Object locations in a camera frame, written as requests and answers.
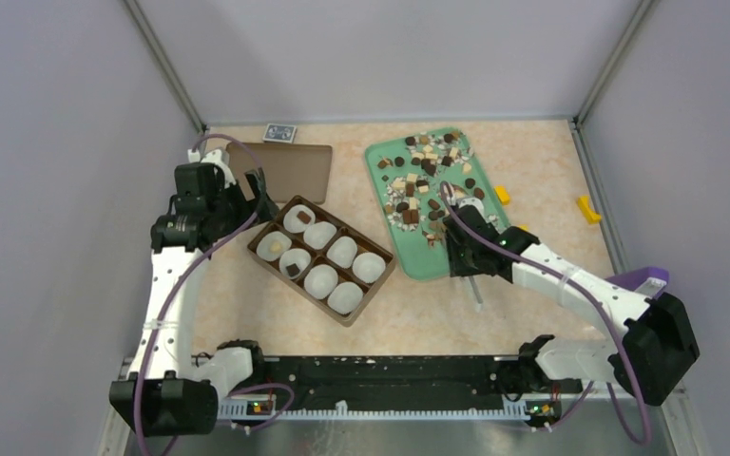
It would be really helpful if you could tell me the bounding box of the yellow plastic clip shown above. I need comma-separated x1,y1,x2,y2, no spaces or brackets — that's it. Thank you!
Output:
576,195,603,225

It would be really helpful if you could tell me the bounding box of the white paper cup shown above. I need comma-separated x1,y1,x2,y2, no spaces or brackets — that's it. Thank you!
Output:
326,236,358,269
282,204,317,234
279,248,312,279
256,230,292,262
303,221,337,251
352,252,387,284
304,264,338,300
327,282,364,315

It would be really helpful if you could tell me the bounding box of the blue card deck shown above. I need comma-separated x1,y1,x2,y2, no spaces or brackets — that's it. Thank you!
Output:
262,123,298,143

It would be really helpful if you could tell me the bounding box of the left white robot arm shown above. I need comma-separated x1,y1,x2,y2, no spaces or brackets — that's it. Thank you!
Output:
108,162,278,437

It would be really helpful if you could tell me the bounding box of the yellow foam block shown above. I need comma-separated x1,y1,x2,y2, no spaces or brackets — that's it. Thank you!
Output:
493,185,511,206

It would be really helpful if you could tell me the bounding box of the dark chocolate square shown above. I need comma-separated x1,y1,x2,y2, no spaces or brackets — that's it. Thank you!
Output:
285,264,301,278

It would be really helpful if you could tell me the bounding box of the white heart chocolate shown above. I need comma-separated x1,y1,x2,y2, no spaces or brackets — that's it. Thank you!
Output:
268,241,283,258

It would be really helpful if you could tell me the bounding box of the green floral tray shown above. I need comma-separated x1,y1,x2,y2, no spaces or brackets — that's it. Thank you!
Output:
364,127,510,281

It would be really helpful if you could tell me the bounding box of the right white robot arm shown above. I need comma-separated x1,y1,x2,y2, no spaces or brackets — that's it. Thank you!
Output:
444,205,700,406

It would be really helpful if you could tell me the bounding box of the brown box lid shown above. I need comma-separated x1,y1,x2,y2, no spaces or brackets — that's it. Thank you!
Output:
245,142,333,204

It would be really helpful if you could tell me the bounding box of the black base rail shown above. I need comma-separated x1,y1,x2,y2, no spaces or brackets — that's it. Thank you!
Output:
218,355,585,427

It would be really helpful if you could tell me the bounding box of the milk chocolate square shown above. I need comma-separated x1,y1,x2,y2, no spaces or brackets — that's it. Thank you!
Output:
296,211,315,225

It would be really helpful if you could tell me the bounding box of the brown chocolate box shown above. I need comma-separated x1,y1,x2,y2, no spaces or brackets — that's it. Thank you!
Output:
247,196,396,327

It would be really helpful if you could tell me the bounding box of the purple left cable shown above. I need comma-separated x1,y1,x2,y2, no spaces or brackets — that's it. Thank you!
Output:
133,133,295,456

